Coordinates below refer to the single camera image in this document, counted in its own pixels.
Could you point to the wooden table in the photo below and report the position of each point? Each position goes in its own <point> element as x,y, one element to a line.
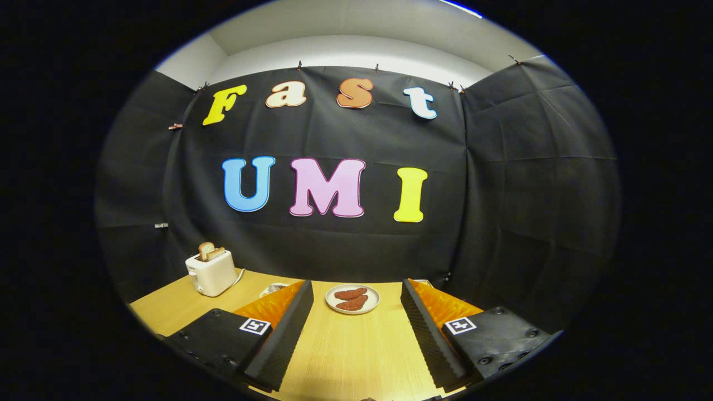
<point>345,356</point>

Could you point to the white divided seed dish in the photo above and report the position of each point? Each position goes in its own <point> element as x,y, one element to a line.
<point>273,288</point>

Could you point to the toast slice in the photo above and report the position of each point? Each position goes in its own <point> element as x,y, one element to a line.
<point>216,254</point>
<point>205,250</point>

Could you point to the black backdrop cloth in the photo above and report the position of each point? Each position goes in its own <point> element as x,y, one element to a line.
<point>334,245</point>

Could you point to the brown meat piece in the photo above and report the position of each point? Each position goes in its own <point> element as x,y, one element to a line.
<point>352,303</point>
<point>350,293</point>

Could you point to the white toaster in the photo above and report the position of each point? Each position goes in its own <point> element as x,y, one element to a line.
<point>214,275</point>

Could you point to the white round plate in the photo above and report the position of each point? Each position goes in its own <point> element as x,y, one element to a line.
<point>374,299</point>

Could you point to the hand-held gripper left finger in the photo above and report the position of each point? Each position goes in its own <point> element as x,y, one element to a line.
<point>289,328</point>

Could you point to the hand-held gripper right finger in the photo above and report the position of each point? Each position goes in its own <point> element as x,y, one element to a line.
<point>426,334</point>

